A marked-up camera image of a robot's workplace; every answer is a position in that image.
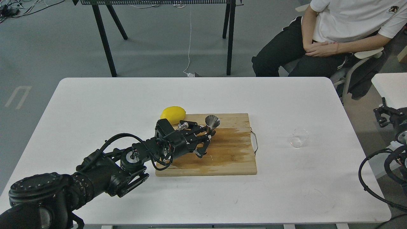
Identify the black metal frame table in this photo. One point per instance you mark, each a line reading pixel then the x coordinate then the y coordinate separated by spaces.
pixel 144 28

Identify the seated person white shirt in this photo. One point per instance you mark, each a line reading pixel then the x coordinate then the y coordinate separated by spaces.
pixel 327 33

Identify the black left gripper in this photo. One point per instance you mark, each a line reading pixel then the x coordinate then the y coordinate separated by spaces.
pixel 173 143

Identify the wooden cutting board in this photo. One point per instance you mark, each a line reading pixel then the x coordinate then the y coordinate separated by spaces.
pixel 229 153

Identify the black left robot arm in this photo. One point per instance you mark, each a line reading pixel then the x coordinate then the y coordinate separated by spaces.
pixel 47 201

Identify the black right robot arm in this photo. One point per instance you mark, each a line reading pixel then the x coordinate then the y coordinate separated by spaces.
pixel 397 155

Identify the clear glass cup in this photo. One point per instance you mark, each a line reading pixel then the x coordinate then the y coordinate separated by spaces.
pixel 299 137

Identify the white side table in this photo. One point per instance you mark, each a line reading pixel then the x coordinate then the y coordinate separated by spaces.
pixel 393 87

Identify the steel jigger measuring cup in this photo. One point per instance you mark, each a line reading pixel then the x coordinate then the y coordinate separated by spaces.
pixel 212 122

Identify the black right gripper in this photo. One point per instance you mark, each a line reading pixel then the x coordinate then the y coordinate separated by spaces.
pixel 386 115

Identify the grey office chair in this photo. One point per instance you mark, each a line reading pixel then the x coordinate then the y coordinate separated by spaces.
pixel 360 76

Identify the yellow lemon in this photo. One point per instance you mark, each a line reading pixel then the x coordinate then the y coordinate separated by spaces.
pixel 173 114

